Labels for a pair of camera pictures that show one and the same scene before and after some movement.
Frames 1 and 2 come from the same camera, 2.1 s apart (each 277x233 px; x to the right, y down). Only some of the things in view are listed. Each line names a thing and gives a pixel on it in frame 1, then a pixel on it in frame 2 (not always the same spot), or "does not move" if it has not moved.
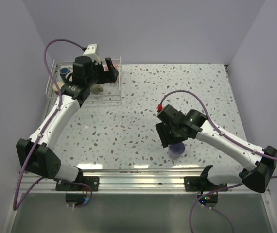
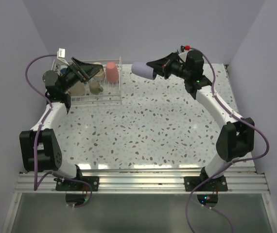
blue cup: (63, 73) does not move
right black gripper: (162, 129) to (166, 62)
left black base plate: (93, 181) does not move
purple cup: (176, 150) to (141, 69)
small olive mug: (96, 89) does not move
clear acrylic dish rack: (107, 92) does not move
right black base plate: (202, 183) does not move
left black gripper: (107, 76) to (89, 70)
